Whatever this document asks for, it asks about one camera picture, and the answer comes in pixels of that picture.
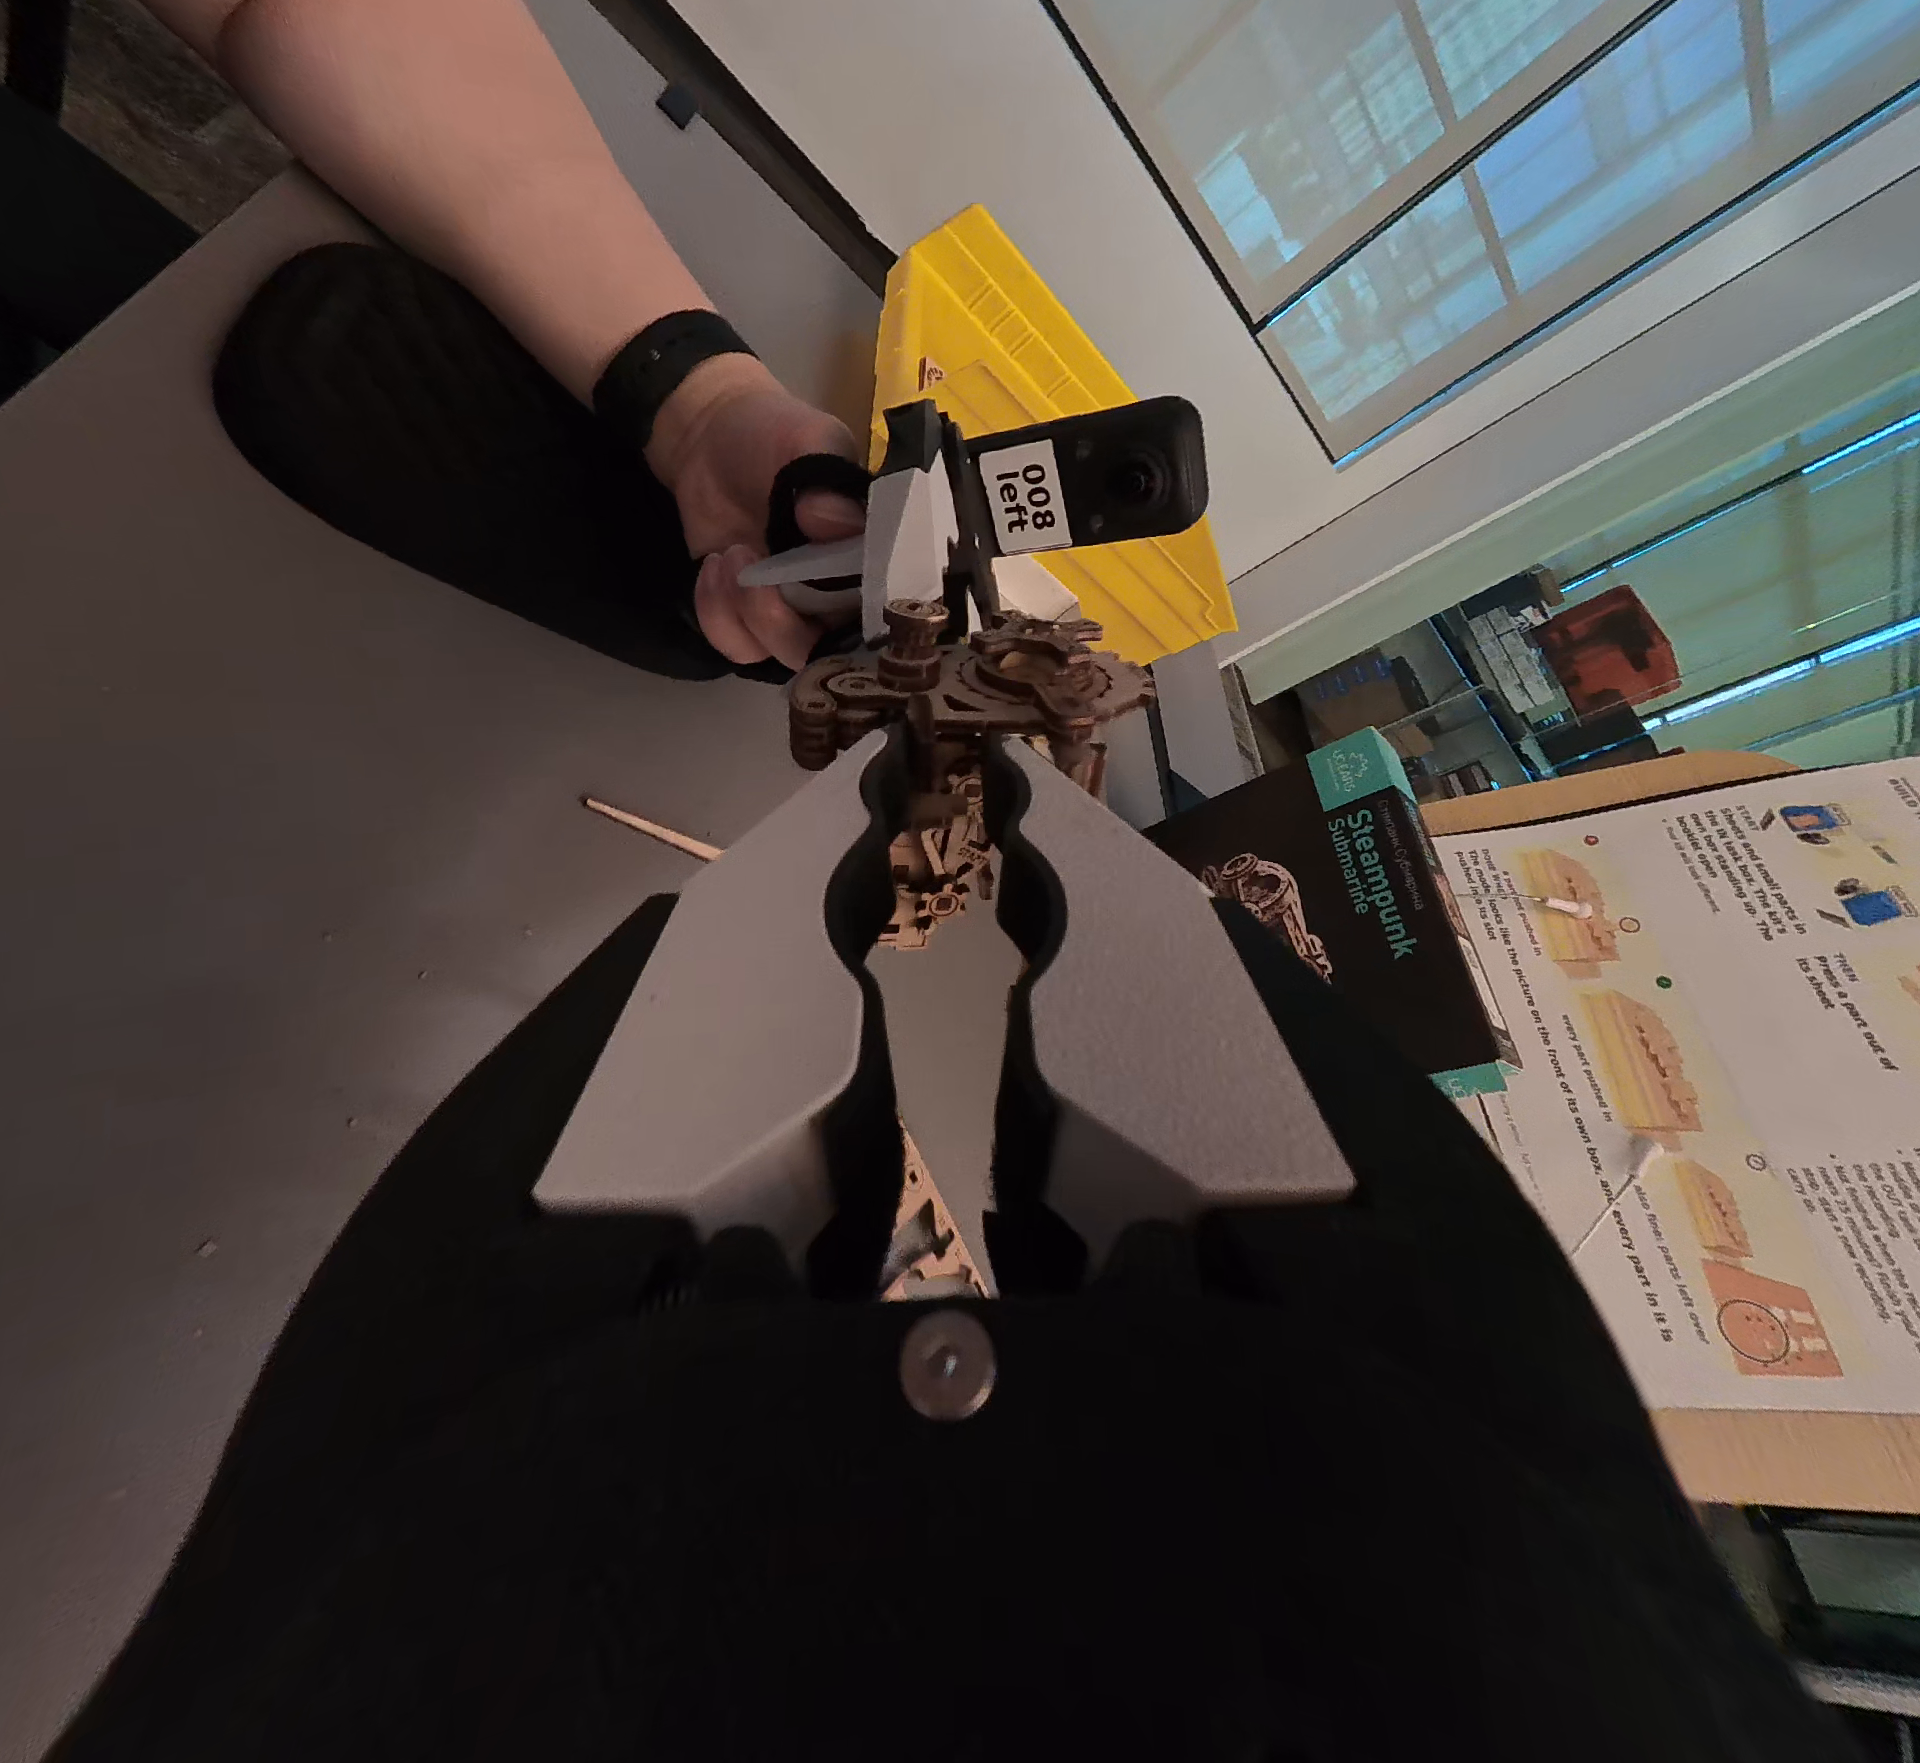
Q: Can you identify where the colour-printed instruction sheet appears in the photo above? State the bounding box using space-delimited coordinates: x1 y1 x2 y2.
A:
1425 753 1920 1423

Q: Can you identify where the person's left hand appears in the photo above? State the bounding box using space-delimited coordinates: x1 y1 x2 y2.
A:
646 361 870 673

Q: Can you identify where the red equipment case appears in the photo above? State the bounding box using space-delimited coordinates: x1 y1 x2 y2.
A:
1534 584 1688 717

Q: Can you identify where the dark wooden mechanical model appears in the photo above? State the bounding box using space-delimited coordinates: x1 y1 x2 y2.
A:
785 596 1159 957

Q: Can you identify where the thin wooden stick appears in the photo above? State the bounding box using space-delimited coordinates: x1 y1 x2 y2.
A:
581 795 725 864

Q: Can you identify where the glass partition window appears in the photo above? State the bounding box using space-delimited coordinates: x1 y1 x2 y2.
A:
957 0 1920 775

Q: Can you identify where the laser-cut wooden parts sheet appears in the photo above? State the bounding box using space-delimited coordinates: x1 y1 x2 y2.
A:
883 1118 994 1301

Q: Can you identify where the person's left forearm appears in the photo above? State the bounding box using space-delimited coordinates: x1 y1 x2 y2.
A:
27 0 724 405

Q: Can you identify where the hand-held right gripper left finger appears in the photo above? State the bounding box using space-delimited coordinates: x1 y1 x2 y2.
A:
534 742 907 1294

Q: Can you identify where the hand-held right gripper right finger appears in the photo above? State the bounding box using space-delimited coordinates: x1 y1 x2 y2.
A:
981 736 1359 1294

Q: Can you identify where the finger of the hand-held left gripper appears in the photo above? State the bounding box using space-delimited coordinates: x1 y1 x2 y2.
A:
865 462 971 642

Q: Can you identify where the black wristband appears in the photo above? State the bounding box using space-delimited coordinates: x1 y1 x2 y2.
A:
592 309 760 449

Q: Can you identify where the yellow plastic bin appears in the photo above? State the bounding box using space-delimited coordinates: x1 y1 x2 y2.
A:
865 202 1241 668

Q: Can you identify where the black model kit box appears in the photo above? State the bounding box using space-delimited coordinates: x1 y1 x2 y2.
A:
1142 731 1520 1102

